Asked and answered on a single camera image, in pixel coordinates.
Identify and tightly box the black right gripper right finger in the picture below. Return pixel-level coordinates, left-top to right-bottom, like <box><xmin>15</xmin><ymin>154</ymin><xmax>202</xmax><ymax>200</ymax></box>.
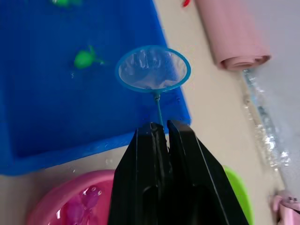
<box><xmin>161</xmin><ymin>120</ymin><xmax>249</xmax><ymax>225</ymax></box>

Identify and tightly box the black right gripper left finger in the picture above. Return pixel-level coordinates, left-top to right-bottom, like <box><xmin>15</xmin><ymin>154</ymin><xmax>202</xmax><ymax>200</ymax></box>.
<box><xmin>107</xmin><ymin>121</ymin><xmax>170</xmax><ymax>225</ymax></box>

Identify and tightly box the small blue fishing net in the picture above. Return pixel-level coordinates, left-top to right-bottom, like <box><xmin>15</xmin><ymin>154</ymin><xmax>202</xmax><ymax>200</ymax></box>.
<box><xmin>115</xmin><ymin>45</ymin><xmax>191</xmax><ymax>127</ymax></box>

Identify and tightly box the green plastic bucket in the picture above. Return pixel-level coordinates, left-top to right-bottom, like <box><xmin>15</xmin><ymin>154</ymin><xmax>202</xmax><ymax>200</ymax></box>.
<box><xmin>223</xmin><ymin>165</ymin><xmax>255</xmax><ymax>225</ymax></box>

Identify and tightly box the pink toy fish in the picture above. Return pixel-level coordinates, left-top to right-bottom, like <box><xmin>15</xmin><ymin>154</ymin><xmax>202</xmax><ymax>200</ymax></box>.
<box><xmin>82</xmin><ymin>186</ymin><xmax>102</xmax><ymax>210</ymax></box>

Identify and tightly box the pink plastic bucket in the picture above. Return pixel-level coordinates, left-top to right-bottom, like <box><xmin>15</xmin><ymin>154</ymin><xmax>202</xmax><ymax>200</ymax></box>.
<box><xmin>26</xmin><ymin>170</ymin><xmax>116</xmax><ymax>225</ymax></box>

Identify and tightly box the pink plastic cup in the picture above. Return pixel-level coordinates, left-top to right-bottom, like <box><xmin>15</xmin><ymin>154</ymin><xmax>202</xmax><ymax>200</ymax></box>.
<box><xmin>271</xmin><ymin>190</ymin><xmax>300</xmax><ymax>225</ymax></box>

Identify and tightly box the blue plastic water tub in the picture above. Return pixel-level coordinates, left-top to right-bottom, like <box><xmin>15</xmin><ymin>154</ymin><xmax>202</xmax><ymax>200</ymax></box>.
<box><xmin>0</xmin><ymin>0</ymin><xmax>192</xmax><ymax>176</ymax></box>

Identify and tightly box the green toy fish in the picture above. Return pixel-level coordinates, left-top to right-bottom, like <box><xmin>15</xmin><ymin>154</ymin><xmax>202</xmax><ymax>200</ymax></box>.
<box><xmin>52</xmin><ymin>0</ymin><xmax>71</xmax><ymax>8</ymax></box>
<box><xmin>74</xmin><ymin>45</ymin><xmax>105</xmax><ymax>70</ymax></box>

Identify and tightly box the rolled pink mat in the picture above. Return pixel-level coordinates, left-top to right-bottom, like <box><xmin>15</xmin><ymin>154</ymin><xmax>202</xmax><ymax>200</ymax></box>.
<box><xmin>195</xmin><ymin>0</ymin><xmax>272</xmax><ymax>71</ymax></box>

